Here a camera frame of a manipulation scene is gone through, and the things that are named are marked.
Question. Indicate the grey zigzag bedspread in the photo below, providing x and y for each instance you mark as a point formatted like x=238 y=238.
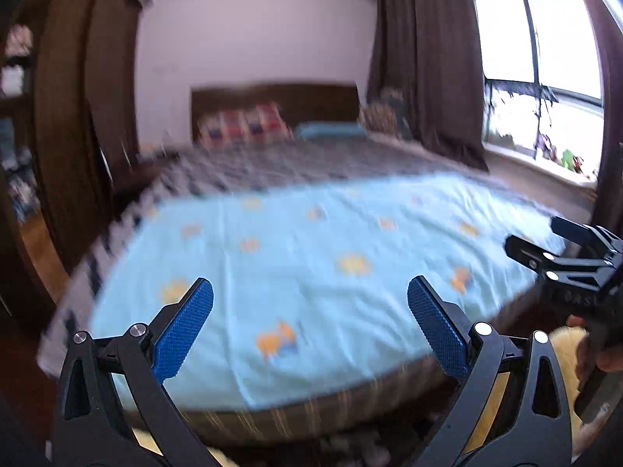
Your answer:
x=292 y=160

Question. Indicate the person's right hand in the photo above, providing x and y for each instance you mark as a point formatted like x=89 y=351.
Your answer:
x=611 y=361

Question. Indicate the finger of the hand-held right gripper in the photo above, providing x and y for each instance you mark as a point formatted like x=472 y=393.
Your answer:
x=525 y=250
x=572 y=229

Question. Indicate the brown striped bed base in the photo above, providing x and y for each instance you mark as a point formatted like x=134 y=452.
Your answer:
x=316 y=408

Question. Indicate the patterned plush cushion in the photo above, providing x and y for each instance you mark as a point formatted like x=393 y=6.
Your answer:
x=379 y=116

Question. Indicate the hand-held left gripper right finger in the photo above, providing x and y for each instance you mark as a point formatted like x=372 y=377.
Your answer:
x=438 y=331

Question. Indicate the black metal rack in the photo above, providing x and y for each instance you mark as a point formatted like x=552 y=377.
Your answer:
x=540 y=92

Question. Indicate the yellow fluffy mat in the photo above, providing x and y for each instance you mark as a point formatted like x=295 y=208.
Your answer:
x=567 y=350

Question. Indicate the green toy figure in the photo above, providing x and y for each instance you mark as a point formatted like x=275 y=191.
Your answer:
x=567 y=158

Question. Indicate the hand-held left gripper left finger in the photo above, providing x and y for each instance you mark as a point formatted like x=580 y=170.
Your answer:
x=187 y=331

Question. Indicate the checkered pillow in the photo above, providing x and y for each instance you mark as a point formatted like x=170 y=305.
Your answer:
x=243 y=124

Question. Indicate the dark wooden headboard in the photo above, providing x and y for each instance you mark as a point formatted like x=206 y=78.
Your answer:
x=292 y=99

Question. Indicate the window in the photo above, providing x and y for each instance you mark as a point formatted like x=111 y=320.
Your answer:
x=506 y=34

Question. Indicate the light blue sun-print blanket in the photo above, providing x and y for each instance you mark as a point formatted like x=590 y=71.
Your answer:
x=292 y=262

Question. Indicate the brown curtain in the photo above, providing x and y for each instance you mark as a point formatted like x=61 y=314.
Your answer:
x=423 y=58

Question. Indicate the dark wooden wardrobe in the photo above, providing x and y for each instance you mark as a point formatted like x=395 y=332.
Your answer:
x=73 y=131

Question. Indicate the cluttered shelf unit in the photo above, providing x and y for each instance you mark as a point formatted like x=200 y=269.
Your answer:
x=14 y=107

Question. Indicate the blue pillow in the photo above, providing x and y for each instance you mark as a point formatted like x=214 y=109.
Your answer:
x=328 y=130

